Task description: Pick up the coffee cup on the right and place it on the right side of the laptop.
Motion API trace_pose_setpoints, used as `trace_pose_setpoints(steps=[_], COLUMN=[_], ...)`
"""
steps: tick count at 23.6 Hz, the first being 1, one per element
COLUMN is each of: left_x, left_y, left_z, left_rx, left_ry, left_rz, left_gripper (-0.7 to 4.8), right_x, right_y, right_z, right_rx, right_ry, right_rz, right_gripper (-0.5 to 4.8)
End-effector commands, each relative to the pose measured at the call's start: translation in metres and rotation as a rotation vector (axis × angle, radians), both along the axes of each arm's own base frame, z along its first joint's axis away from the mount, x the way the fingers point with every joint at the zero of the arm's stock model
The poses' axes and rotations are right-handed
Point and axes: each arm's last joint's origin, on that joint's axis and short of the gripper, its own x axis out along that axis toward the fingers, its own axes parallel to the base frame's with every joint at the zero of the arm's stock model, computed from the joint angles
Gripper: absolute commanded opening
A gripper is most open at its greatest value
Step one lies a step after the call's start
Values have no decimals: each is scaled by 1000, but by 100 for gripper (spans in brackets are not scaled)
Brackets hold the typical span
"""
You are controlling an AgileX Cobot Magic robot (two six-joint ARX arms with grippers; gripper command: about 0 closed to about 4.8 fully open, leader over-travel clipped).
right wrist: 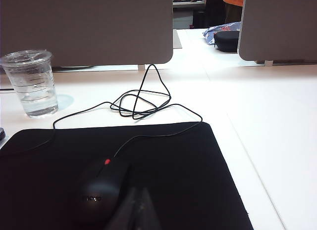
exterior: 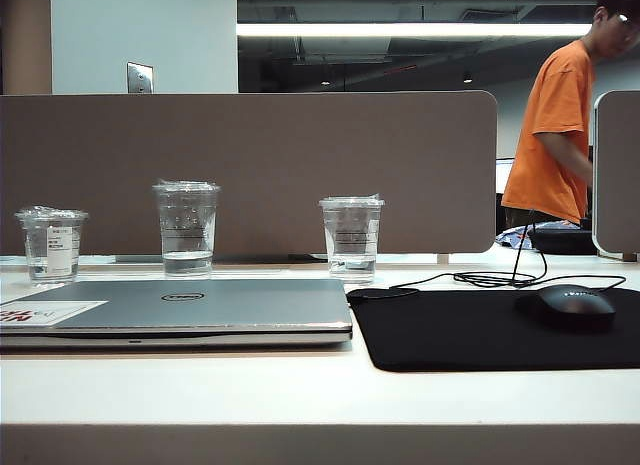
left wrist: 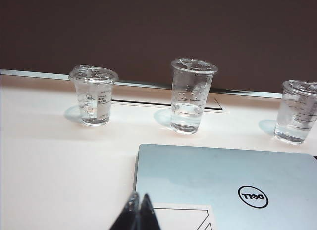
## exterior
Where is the clear plastic cup with water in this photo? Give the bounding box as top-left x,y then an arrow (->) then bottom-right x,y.
318,194 -> 388,277

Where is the wide brown desk divider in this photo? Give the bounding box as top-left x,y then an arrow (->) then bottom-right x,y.
0,89 -> 499,256

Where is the black computer mouse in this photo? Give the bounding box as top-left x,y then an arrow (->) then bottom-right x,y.
514,284 -> 617,332

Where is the black mouse pad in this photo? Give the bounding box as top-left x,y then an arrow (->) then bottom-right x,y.
346,286 -> 640,374

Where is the metal wall plate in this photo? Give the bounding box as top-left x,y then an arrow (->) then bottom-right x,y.
126,61 -> 155,95

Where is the tall clear plastic cup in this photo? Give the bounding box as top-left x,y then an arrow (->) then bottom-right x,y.
151,178 -> 222,279

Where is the narrow brown desk divider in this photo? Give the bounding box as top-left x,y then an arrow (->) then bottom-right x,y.
592,89 -> 640,260

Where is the blue white patterned cloth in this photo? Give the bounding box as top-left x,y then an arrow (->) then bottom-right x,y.
495,224 -> 532,250

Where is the black mouse cable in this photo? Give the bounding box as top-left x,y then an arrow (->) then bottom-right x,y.
387,224 -> 627,292

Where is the black pouch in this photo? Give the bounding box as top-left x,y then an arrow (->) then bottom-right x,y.
528,227 -> 599,256

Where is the long ceiling light strip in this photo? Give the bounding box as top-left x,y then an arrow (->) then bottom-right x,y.
236,22 -> 594,38

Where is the silver Dell laptop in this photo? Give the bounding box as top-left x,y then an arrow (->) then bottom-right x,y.
0,277 -> 354,350

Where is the short clear cup with label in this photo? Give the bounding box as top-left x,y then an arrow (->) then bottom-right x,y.
13,204 -> 90,285

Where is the person in orange shirt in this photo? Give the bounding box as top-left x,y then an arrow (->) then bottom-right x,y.
501,0 -> 640,226

